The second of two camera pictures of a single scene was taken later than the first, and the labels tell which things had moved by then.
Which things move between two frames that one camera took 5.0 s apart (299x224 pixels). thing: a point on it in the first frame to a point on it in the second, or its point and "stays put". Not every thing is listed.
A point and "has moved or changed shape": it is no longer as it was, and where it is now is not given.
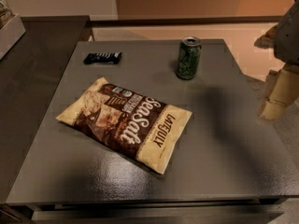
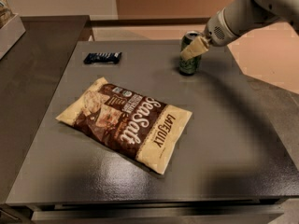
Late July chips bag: (140, 127) stays put
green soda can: (188, 63) has moved or changed shape
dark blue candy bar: (105, 58) stays put
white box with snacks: (11, 27) stays put
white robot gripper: (289, 36) to (215, 32)
